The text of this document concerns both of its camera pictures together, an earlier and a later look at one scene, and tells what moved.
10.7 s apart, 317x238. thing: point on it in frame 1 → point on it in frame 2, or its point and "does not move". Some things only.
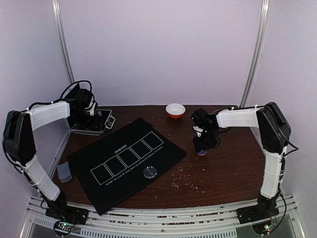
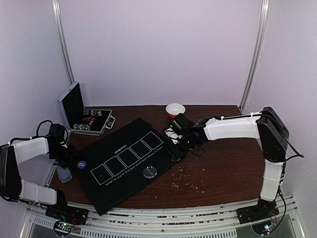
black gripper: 199,116 → 182,123
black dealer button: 150,172 does not move
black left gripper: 79,125 → 73,155
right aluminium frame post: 260,37 does not move
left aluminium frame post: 55,5 does not move
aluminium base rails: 198,223 does not move
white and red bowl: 175,110 does not move
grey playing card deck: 64,172 does not move
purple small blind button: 202,152 → 81,164
